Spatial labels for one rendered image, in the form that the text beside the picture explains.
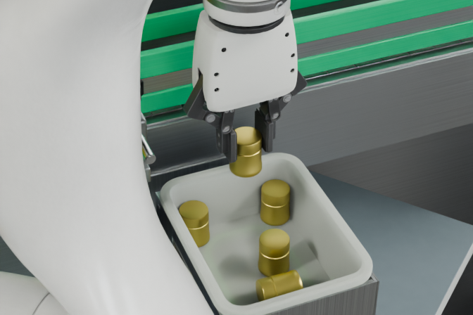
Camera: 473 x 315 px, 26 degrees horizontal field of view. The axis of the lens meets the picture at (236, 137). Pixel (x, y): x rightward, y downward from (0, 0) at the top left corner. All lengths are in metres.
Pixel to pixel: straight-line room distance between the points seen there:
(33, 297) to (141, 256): 0.11
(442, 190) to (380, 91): 0.54
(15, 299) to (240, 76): 0.40
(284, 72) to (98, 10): 0.54
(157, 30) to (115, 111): 0.68
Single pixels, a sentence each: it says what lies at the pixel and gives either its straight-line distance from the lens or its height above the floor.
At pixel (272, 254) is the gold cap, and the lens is 1.13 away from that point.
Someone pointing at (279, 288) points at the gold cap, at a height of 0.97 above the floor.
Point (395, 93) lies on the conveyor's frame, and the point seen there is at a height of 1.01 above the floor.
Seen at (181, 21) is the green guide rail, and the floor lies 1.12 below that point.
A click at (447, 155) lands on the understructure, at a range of 1.77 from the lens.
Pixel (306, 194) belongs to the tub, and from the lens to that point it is 1.17.
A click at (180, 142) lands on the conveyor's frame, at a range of 1.21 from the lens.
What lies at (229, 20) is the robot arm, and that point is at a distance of 0.96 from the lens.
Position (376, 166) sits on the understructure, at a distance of 1.70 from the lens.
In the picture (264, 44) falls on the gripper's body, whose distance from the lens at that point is 1.00.
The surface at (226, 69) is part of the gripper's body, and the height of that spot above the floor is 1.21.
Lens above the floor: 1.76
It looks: 38 degrees down
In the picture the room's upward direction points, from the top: straight up
